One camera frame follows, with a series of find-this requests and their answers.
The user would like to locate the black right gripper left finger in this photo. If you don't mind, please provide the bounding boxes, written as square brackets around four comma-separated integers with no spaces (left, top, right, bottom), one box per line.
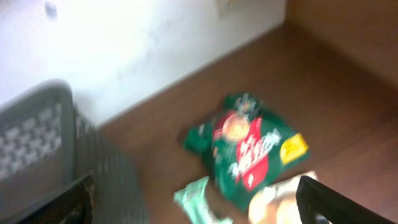
[1,175,95,224]

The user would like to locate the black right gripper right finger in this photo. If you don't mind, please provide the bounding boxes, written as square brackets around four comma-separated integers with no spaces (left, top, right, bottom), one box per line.
[295,175,394,224]

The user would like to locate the beige snack bag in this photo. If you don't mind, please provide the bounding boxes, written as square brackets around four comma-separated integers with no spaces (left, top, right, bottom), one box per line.
[248,170,318,224]

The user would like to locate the green Nescafe coffee bag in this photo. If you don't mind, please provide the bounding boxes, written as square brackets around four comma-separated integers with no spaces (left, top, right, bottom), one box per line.
[183,92,309,210]

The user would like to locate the teal wet wipes pack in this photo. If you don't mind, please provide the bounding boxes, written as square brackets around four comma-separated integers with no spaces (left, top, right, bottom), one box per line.
[174,177,233,224]

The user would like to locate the grey plastic basket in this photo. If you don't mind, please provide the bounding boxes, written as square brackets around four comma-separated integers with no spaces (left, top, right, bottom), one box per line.
[1,82,150,223]

